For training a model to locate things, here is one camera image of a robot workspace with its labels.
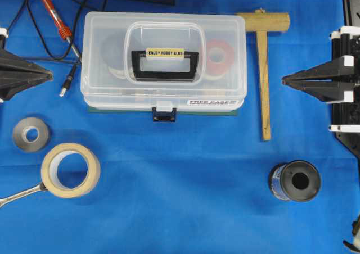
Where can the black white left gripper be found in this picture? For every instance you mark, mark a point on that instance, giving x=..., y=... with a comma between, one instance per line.
x=13, y=63

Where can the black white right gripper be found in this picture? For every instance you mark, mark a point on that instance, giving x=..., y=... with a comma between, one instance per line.
x=343, y=92

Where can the clear plastic tool box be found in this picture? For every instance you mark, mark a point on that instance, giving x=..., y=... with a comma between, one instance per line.
x=164, y=63

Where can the grey tape roll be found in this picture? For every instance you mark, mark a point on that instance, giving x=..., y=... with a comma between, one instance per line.
x=31, y=134

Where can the wooden mallet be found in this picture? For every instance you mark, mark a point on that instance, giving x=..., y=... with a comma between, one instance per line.
x=261, y=23

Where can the beige masking tape roll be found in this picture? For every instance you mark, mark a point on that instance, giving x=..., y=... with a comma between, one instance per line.
x=50, y=167

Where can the steel wrench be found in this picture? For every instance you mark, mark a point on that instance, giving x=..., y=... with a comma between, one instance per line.
x=38, y=188

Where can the red tape roll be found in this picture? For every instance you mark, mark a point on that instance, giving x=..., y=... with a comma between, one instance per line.
x=220, y=57

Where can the blue table cloth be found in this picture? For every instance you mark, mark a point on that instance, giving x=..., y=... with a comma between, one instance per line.
x=197, y=185

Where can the black white clamp at corner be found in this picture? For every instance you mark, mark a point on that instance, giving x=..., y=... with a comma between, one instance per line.
x=354, y=246

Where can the orange handled soldering iron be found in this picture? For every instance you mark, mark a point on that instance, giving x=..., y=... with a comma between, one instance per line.
x=63, y=30

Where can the black wire spool yellow label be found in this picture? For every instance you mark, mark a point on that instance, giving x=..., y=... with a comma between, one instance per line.
x=112, y=53

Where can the black wire spool blue label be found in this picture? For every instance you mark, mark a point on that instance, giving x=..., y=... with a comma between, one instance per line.
x=297, y=181

